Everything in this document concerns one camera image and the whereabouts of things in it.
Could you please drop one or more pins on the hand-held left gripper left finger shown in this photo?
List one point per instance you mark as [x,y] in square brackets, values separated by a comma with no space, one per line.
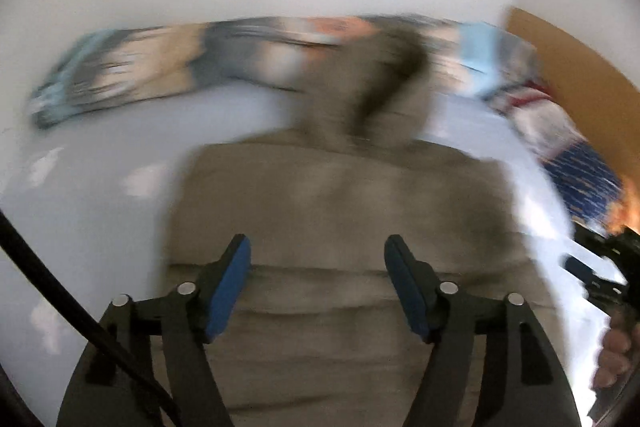
[230,288]

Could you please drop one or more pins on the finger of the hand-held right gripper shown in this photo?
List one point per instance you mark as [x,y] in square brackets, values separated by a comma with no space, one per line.
[580,268]

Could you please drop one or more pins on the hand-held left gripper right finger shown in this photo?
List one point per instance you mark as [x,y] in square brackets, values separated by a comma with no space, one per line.
[407,293]

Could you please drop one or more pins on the taupe hooded sweatshirt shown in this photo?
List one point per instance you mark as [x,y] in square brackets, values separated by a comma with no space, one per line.
[325,207]

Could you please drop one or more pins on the person's right hand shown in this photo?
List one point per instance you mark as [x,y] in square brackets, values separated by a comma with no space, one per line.
[617,352]

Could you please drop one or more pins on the blue and white patterned pillow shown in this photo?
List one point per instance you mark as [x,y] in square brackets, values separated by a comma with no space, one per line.
[580,177]

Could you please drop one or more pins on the brown wooden headboard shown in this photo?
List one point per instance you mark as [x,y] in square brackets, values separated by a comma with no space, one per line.
[590,77]

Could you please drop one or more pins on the printed blanket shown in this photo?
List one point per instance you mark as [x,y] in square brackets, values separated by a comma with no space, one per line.
[125,67]

